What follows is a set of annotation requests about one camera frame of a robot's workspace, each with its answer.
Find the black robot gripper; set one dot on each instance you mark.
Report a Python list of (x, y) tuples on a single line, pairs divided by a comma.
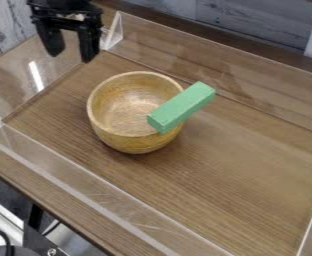
[(53, 15)]

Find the brown wooden bowl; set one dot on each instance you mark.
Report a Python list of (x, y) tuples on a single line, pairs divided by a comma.
[(119, 105)]

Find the green rectangular block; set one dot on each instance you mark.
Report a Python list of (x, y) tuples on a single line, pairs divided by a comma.
[(176, 110)]

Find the clear acrylic tray walls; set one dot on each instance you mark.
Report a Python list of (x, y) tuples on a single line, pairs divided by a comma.
[(224, 192)]

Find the black metal table bracket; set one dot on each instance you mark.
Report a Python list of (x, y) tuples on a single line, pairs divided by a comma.
[(34, 240)]

